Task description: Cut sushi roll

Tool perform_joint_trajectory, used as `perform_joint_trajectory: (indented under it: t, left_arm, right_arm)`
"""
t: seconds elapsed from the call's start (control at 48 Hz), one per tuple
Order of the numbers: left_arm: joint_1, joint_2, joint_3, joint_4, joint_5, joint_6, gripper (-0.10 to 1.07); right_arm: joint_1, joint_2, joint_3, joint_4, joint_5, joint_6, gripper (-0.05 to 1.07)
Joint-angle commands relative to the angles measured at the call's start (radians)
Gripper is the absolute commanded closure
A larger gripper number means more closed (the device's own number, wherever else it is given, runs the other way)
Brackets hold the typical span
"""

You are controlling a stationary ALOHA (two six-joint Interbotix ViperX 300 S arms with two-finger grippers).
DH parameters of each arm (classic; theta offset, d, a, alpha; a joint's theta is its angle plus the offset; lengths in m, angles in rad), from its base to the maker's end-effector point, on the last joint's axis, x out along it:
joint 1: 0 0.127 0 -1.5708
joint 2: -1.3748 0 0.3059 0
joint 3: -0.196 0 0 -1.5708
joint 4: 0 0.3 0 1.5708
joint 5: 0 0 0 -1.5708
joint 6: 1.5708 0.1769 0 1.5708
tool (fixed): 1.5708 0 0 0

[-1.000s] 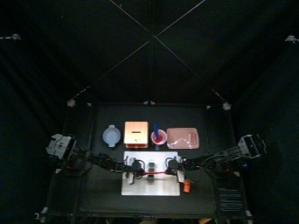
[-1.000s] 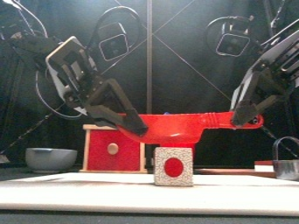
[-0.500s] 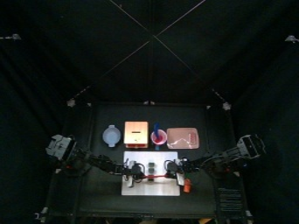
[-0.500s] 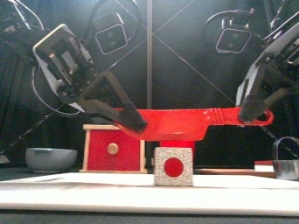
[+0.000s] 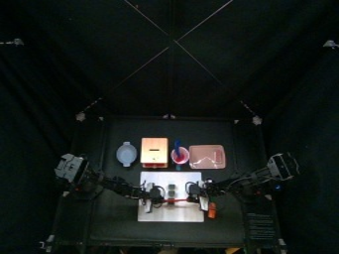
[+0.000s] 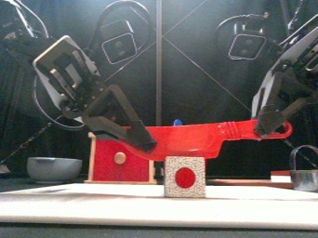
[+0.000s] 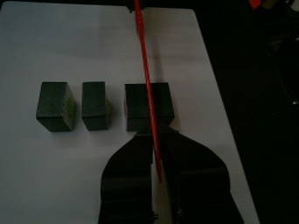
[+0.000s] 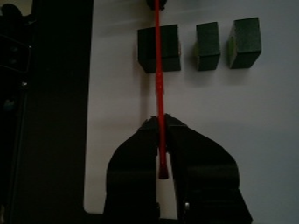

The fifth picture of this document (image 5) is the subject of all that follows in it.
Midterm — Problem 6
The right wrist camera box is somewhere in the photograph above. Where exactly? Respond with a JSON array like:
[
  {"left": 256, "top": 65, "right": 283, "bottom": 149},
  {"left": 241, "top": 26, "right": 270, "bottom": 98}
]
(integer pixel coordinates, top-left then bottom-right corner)
[{"left": 187, "top": 183, "right": 203, "bottom": 196}]

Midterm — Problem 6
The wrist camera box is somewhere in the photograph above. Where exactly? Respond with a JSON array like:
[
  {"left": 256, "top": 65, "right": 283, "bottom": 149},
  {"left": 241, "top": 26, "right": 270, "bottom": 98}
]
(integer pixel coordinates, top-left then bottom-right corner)
[
  {"left": 149, "top": 187, "right": 167, "bottom": 199},
  {"left": 187, "top": 183, "right": 203, "bottom": 196}
]

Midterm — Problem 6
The grey bowl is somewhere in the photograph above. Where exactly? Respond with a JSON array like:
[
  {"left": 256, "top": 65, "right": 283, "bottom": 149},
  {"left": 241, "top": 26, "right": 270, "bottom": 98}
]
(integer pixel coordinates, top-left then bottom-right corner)
[{"left": 113, "top": 141, "right": 139, "bottom": 169}]

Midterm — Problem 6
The pink rectangular tray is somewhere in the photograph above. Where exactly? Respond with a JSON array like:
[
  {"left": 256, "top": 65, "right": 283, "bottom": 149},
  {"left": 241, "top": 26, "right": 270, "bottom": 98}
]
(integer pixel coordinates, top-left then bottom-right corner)
[{"left": 187, "top": 144, "right": 228, "bottom": 171}]

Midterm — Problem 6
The wooden box with red drawer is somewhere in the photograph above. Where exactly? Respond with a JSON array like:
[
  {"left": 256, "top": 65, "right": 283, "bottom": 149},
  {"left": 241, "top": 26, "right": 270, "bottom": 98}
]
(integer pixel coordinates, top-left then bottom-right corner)
[{"left": 139, "top": 137, "right": 171, "bottom": 170}]

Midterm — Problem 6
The black label with white text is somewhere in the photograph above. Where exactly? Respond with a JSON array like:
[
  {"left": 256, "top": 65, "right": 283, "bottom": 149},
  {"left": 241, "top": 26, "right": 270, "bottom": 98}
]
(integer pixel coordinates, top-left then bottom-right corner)
[{"left": 244, "top": 211, "right": 280, "bottom": 246}]

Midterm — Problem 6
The orange oblong object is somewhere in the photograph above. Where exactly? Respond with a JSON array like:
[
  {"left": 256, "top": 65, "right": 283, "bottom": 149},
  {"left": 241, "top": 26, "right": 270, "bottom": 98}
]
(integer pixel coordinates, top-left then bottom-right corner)
[{"left": 207, "top": 201, "right": 219, "bottom": 219}]

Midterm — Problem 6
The thin diagonal brace cord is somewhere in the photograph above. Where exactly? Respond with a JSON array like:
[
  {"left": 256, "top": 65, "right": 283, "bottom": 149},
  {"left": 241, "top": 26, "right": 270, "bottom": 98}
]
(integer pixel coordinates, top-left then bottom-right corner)
[
  {"left": 121, "top": 0, "right": 259, "bottom": 121},
  {"left": 79, "top": 0, "right": 235, "bottom": 117}
]

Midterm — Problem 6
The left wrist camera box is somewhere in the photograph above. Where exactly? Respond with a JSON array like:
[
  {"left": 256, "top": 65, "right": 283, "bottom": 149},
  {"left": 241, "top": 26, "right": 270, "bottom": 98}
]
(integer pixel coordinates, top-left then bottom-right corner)
[{"left": 149, "top": 187, "right": 167, "bottom": 199}]

